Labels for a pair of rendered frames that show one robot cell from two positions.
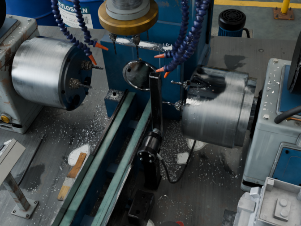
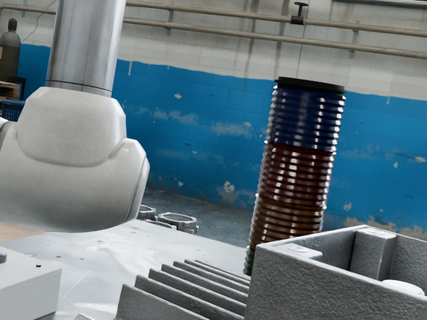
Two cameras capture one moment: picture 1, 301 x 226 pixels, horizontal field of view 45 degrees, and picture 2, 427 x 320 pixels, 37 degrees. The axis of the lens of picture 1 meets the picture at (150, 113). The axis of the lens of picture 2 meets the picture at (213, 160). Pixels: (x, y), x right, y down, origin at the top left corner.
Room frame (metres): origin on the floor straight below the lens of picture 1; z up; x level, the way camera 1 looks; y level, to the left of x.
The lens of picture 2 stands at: (0.35, -0.56, 1.20)
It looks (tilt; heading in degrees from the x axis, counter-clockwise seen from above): 6 degrees down; 102
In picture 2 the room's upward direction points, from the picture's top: 9 degrees clockwise
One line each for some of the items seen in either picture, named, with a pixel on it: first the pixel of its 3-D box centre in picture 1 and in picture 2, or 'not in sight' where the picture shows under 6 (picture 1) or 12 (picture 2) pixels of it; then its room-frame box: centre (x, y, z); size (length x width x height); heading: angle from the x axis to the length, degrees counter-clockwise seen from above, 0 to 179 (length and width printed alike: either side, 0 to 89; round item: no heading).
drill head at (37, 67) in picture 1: (43, 70); not in sight; (1.05, 0.39, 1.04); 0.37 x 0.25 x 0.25; 68
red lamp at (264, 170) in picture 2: not in sight; (295, 172); (0.31, -0.02, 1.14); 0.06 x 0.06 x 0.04
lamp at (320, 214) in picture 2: not in sight; (286, 225); (0.31, -0.02, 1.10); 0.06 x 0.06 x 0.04
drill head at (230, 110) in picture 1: (226, 108); not in sight; (0.80, -0.25, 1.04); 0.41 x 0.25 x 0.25; 68
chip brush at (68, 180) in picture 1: (74, 175); not in sight; (0.74, 0.29, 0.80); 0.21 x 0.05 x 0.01; 164
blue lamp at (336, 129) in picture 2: not in sight; (305, 118); (0.31, -0.02, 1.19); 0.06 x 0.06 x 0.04
